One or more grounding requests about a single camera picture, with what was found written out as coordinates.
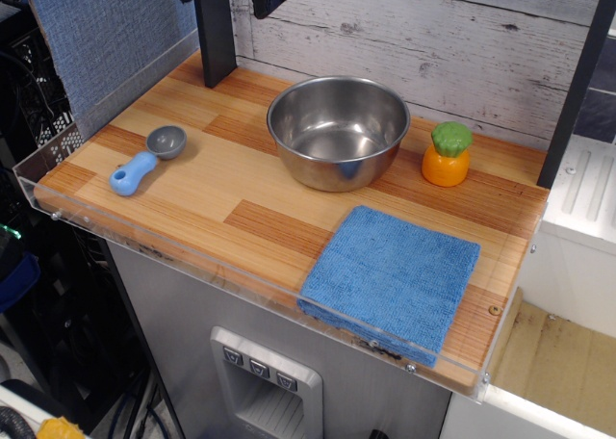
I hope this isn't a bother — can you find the orange toy carrot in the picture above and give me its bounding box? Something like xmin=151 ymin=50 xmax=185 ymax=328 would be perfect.
xmin=422 ymin=121 xmax=473 ymax=188

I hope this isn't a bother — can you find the white toy sink unit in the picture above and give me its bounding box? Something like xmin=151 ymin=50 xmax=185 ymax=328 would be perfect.
xmin=442 ymin=136 xmax=615 ymax=438

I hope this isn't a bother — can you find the blue fabric panel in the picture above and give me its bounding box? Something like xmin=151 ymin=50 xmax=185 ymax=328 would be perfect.
xmin=29 ymin=0 xmax=198 ymax=140

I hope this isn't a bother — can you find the stainless steel bowl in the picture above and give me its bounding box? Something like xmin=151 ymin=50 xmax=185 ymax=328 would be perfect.
xmin=267 ymin=76 xmax=411 ymax=193

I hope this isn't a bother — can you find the blue handled grey spoon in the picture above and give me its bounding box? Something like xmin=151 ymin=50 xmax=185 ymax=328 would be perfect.
xmin=109 ymin=125 xmax=188 ymax=196

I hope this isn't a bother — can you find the blue folded cloth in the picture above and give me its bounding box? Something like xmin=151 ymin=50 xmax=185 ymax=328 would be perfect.
xmin=297 ymin=206 xmax=480 ymax=368

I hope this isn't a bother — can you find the black right post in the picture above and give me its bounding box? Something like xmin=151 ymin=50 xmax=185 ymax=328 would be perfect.
xmin=536 ymin=0 xmax=615 ymax=189

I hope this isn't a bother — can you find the grey ice dispenser panel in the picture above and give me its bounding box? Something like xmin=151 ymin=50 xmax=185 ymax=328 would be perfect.
xmin=210 ymin=326 xmax=324 ymax=438

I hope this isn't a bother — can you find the silver toy fridge cabinet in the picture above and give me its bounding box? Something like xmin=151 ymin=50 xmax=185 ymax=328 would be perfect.
xmin=110 ymin=245 xmax=450 ymax=438

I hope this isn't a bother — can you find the black vertical post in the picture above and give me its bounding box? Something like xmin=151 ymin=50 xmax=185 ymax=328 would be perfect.
xmin=194 ymin=0 xmax=237 ymax=89

